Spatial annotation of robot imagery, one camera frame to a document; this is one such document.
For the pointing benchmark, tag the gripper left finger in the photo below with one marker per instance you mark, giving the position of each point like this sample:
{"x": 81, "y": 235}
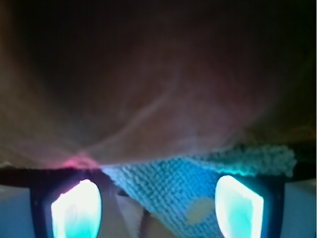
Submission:
{"x": 72, "y": 209}

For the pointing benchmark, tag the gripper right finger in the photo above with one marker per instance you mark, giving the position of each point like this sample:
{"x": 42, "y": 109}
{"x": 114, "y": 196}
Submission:
{"x": 248, "y": 207}

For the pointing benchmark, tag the blue cloth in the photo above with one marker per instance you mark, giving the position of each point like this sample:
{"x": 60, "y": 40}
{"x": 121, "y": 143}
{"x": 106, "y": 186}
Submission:
{"x": 180, "y": 191}

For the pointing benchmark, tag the brown paper bag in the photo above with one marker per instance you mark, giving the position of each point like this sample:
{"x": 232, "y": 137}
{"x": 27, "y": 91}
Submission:
{"x": 89, "y": 83}

